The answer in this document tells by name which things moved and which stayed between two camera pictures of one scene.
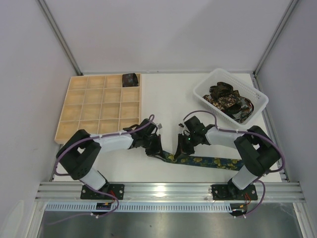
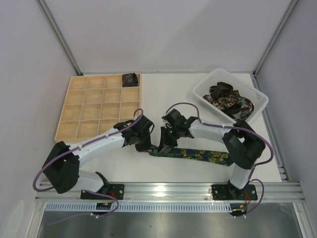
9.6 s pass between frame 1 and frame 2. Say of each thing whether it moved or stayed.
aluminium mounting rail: stayed
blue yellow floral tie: moved
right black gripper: moved
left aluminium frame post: stayed
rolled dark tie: stayed
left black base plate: stayed
